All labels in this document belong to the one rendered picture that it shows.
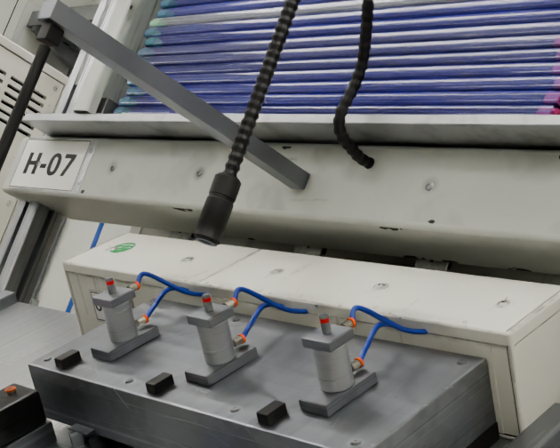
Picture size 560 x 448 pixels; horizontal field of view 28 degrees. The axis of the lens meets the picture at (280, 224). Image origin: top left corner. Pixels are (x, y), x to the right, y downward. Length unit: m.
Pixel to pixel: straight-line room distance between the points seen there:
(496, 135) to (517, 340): 0.17
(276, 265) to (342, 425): 0.26
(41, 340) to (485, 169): 0.49
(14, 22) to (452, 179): 3.42
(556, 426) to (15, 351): 0.56
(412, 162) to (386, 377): 0.21
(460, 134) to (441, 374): 0.20
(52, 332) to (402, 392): 0.50
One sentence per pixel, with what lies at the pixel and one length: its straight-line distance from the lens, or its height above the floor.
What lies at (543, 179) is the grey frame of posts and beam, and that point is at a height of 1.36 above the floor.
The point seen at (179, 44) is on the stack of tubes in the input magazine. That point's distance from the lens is 1.11.
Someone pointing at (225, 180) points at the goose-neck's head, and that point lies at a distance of 0.70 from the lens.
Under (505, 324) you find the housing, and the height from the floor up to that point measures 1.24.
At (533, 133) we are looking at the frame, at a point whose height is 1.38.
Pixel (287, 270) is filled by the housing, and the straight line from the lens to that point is 0.90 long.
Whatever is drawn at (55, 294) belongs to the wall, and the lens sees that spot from 3.74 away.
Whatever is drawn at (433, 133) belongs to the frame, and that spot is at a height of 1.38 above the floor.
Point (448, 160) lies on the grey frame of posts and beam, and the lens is 0.86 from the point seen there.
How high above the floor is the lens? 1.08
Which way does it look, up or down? 14 degrees up
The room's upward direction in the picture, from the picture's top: 19 degrees clockwise
